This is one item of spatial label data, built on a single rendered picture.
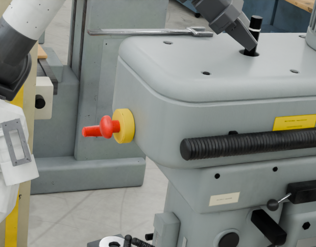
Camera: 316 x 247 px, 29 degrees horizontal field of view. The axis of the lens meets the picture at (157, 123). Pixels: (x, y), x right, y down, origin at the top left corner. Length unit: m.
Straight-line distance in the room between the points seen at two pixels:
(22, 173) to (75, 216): 2.73
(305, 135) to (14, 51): 0.64
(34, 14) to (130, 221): 2.74
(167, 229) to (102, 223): 2.69
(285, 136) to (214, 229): 0.24
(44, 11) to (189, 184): 0.49
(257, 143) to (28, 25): 0.57
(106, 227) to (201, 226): 2.71
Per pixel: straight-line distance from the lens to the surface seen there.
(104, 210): 4.00
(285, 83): 1.03
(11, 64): 1.36
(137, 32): 1.12
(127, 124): 1.04
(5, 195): 1.31
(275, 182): 1.14
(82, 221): 3.89
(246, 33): 1.08
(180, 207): 1.21
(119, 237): 1.90
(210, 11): 1.07
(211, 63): 1.04
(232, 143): 0.98
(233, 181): 1.08
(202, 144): 0.95
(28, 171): 1.21
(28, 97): 2.93
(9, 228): 3.28
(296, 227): 1.24
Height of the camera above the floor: 2.22
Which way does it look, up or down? 25 degrees down
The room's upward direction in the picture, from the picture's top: 9 degrees clockwise
